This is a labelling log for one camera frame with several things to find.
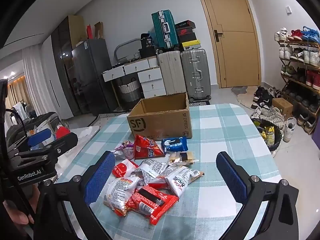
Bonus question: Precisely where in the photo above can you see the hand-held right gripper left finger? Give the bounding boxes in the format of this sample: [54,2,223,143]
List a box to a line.
[34,151,117,240]

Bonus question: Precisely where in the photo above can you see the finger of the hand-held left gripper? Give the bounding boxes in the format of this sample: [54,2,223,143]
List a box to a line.
[7,127,53,153]
[15,132,79,161]

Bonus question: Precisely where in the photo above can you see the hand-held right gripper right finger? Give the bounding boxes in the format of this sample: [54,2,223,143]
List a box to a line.
[216,151,299,240]

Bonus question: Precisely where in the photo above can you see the purple white snack packet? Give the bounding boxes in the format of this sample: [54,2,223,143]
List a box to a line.
[111,141,137,159]

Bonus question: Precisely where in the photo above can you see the red chip bag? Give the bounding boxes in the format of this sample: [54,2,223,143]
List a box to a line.
[134,134,166,160]

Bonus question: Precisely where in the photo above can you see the white snack bag orange stripes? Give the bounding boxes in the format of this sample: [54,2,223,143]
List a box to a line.
[150,165,204,198]

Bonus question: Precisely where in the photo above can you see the blue cookie packet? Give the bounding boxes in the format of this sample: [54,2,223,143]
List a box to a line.
[161,136,188,153]

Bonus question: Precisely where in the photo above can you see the brown cardboard box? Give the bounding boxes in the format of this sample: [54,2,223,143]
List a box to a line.
[127,92,193,140]

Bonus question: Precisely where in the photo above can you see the person's left hand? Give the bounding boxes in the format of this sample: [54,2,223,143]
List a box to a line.
[4,184,42,227]

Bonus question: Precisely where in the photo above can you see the red pouch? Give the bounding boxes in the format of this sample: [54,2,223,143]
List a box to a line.
[55,126,72,139]

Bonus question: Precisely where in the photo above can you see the red white snack packet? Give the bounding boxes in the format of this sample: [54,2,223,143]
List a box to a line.
[112,159,139,178]

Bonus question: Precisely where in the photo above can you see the white orange noodle packet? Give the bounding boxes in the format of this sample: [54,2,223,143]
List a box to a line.
[104,176,140,217]

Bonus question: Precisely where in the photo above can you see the teal plaid tablecloth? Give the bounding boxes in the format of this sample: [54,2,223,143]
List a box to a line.
[54,103,282,240]

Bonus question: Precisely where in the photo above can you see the beige curtain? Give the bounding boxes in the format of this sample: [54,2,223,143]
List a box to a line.
[5,76,28,110]

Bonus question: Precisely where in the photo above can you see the white silver snack packet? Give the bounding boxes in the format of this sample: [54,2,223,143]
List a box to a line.
[131,159,168,187]

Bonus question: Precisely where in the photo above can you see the yellow snack wrapper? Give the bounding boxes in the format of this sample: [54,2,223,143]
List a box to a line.
[264,126,275,145]

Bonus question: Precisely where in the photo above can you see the clear cracker sandwich packet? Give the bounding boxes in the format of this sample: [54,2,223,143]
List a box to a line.
[168,151,199,166]

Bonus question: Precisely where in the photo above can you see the white sheer curtain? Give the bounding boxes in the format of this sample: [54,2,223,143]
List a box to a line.
[22,46,54,117]

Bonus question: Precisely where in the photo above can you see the black trash bin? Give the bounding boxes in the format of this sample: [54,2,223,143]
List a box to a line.
[252,119,284,154]

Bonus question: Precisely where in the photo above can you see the red black snack packet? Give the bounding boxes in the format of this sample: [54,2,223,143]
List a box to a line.
[126,184,180,226]

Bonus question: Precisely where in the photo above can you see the dark grey fridge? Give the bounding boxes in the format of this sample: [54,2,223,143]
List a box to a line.
[71,39,118,117]

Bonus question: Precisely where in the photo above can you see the white high-top sneaker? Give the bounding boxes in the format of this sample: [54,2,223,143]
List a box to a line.
[282,117,297,142]

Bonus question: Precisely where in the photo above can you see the beige round mat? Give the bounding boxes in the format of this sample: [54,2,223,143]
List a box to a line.
[236,90,260,109]

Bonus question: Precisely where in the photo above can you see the pile of sneakers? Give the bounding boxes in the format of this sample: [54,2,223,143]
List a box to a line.
[250,86,317,134]

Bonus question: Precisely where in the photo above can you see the small cardboard box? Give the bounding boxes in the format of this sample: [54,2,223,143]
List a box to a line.
[271,97,293,119]

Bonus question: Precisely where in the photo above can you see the grey white laundry basket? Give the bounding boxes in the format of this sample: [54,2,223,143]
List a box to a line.
[117,79,142,103]

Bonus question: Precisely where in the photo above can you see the dark glass cabinet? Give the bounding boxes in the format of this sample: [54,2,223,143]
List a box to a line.
[51,16,83,120]

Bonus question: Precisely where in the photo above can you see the white desk with drawers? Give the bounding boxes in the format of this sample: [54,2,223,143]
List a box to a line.
[102,56,167,99]

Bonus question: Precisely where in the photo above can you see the silver suitcase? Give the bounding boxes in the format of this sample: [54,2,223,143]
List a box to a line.
[180,48,212,103]

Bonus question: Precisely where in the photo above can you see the tall flat cardboard box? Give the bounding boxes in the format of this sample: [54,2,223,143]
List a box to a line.
[68,15,87,48]

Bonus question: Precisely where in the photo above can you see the brown paper bag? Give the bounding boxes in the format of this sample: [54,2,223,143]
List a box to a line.
[94,21,105,40]

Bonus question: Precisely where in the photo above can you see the beige suitcase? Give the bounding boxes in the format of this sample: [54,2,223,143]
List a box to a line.
[157,49,187,98]

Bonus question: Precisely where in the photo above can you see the wooden door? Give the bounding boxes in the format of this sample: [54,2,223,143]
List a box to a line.
[193,0,262,88]

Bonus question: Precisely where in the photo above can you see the black storage box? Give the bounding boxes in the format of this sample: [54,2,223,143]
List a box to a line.
[138,47,158,58]

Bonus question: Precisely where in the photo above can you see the wooden shoe rack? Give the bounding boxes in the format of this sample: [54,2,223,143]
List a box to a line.
[274,26,320,135]

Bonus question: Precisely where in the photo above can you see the teal suitcase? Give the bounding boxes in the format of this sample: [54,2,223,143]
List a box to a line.
[151,10,180,50]

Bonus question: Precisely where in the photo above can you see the red black shoe box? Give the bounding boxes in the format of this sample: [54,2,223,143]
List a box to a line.
[176,27,194,36]

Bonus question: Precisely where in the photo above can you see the flat black shoe box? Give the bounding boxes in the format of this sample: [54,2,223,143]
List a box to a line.
[175,20,196,29]

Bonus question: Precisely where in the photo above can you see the black cable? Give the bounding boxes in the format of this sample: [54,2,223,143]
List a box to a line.
[7,108,27,137]

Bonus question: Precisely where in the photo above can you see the grey oval frame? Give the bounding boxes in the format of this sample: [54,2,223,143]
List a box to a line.
[114,38,142,64]

